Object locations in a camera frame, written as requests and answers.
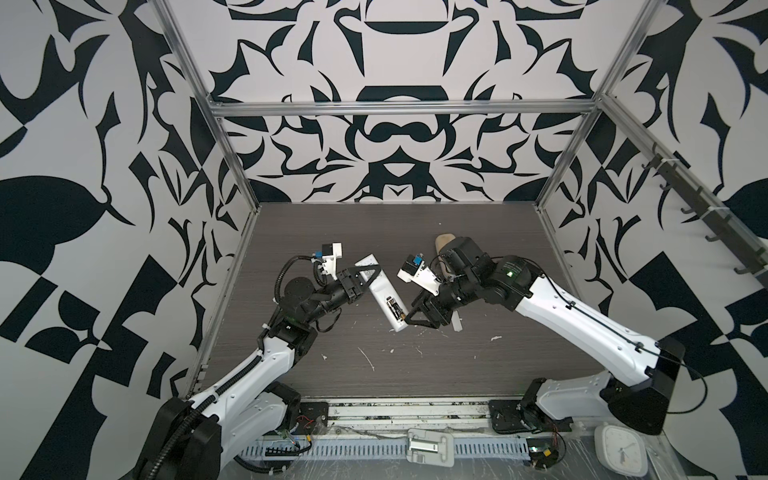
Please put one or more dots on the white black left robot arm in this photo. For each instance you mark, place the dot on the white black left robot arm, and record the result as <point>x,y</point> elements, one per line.
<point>196,438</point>

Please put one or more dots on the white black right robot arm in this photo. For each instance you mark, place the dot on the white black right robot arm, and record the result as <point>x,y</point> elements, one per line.
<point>639,373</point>

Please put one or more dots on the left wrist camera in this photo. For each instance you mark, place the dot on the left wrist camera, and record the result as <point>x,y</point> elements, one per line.
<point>324,262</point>

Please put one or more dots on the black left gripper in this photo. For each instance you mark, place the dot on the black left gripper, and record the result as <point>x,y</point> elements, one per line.
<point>349,283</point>

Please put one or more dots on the beige oblong sponge block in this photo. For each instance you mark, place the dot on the beige oblong sponge block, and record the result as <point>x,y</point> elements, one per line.
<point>442,240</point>

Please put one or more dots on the square white clock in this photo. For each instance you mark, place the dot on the square white clock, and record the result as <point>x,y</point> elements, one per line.
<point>621,450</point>

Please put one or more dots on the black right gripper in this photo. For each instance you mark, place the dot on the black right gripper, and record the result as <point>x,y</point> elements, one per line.
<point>423,304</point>

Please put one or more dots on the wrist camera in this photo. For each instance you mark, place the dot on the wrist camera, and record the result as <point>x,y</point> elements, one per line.
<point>324,262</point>
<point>416,270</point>

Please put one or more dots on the white slotted cable duct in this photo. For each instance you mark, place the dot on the white slotted cable duct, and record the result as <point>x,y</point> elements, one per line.
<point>508,448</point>

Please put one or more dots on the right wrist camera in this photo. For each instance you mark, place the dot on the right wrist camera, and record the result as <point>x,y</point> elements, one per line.
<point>416,270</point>

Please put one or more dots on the white bracket plate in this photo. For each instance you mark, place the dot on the white bracket plate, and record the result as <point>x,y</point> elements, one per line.
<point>433,448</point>

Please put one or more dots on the white battery compartment cover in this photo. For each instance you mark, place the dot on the white battery compartment cover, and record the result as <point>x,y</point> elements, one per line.
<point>456,321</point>

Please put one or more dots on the white remote control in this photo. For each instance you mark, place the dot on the white remote control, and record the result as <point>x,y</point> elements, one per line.
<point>381,289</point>

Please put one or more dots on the small circuit board green LED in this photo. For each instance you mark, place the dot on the small circuit board green LED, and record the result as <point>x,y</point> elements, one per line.
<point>545,453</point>

